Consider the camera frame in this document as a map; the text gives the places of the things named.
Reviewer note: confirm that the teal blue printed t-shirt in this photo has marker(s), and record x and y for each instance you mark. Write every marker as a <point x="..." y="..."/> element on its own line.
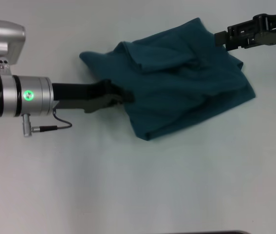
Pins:
<point x="176" y="80"/>

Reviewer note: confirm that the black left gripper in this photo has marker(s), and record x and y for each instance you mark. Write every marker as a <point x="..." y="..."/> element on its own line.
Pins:
<point x="79" y="95"/>

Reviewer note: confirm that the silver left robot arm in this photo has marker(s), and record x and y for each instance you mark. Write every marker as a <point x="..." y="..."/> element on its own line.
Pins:
<point x="11" y="97"/>

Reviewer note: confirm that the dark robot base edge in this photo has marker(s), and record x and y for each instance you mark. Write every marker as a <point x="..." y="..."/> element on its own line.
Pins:
<point x="206" y="232"/>

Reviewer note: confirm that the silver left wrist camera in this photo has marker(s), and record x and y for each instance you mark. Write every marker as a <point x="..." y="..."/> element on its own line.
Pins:
<point x="6" y="46"/>

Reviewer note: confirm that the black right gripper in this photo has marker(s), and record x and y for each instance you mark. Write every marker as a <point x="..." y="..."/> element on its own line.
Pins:
<point x="271" y="29"/>

